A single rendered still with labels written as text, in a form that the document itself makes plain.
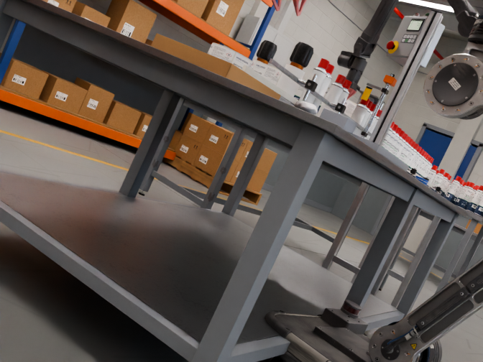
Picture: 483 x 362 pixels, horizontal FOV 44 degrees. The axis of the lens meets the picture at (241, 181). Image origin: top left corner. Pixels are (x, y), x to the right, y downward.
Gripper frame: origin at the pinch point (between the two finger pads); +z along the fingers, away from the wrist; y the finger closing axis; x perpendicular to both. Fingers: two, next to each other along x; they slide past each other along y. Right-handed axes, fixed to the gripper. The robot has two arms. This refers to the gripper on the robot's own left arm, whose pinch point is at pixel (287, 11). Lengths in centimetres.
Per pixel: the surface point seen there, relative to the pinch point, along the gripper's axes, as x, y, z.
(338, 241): -76, 32, 166
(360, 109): -42, -3, 54
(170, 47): 64, -17, -10
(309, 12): -508, 428, 212
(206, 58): 62, -29, -9
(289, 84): -21.1, 19.6, 40.5
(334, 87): -16.8, -8.0, 32.6
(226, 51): -10, 46, 29
